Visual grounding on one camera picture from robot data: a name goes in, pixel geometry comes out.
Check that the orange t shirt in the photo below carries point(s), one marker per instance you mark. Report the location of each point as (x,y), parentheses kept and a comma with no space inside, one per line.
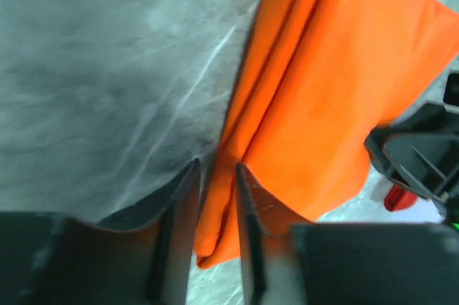
(318,76)

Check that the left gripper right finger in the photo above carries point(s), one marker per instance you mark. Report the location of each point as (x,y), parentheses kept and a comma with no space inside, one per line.
(286,259)

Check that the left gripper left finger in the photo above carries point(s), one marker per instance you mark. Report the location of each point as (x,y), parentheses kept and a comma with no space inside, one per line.
(138,255)

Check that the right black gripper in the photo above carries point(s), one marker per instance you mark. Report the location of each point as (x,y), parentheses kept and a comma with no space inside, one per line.
(420,153)

